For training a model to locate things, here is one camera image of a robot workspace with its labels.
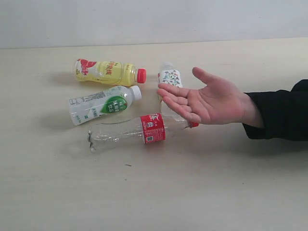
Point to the person's open hand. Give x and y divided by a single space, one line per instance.
218 103

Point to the floral label clear bottle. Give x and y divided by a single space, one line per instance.
168 74

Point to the clear cola bottle red label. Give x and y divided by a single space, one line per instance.
142 130

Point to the green label bottle white cap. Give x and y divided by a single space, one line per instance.
112 100

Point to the yellow juice bottle red cap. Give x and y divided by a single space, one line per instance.
109 72

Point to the black sleeved forearm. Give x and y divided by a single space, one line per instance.
284 114

